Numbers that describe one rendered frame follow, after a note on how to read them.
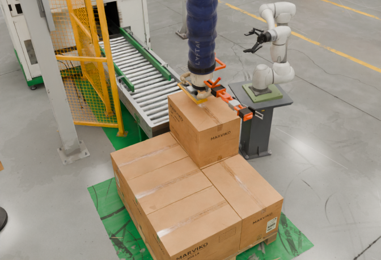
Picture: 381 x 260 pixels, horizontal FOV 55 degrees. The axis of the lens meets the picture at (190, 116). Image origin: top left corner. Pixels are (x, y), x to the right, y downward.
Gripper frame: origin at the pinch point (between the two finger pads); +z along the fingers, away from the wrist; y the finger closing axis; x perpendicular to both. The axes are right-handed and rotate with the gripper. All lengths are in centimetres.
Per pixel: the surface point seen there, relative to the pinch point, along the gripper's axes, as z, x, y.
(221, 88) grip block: 20.5, 0.0, 33.1
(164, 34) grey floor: -106, 368, 158
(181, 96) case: 31, 48, 64
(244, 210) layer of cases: 37, -60, 104
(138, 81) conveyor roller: 31, 155, 103
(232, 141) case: 10, -5, 88
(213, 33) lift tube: 18.1, 16.3, -5.5
